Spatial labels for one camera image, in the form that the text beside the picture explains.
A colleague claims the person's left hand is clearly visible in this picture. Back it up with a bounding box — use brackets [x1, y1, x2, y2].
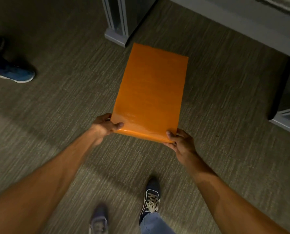
[90, 113, 124, 146]

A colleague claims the person's right hand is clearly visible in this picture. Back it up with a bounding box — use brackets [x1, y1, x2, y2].
[163, 129, 201, 167]

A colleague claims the orange paper envelope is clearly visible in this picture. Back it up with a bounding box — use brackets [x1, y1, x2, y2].
[110, 42, 189, 144]

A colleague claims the person's left forearm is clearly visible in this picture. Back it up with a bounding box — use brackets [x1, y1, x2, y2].
[0, 130, 103, 234]

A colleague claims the person's right forearm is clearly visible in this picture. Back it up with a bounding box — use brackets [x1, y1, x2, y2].
[184, 156, 290, 234]

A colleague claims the person's dark right sneaker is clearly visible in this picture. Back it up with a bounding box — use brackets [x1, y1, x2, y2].
[139, 177, 161, 228]

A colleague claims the person's dark sneaker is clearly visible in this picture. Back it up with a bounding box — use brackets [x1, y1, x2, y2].
[88, 204, 109, 234]
[139, 177, 161, 228]

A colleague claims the person's blue jeans leg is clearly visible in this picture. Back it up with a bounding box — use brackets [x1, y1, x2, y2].
[140, 212, 176, 234]

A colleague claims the person's dark left sneaker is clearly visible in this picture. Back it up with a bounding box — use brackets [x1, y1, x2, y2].
[88, 204, 109, 234]

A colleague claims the gray metal desk leg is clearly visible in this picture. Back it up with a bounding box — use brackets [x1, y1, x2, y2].
[268, 58, 290, 133]
[101, 0, 161, 48]

